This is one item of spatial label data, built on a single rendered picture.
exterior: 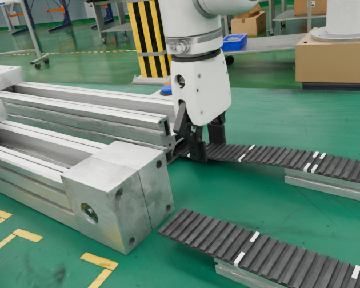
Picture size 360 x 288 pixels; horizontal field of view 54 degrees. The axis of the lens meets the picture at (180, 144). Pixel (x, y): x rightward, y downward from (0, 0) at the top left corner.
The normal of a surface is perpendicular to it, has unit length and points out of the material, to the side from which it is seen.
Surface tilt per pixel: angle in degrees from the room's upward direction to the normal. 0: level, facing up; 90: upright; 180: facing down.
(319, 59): 90
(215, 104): 88
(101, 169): 0
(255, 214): 0
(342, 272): 0
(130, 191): 90
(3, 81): 90
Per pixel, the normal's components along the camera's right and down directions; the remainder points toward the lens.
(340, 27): -0.73, 0.39
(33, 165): -0.15, -0.88
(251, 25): -0.43, 0.46
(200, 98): 0.72, 0.19
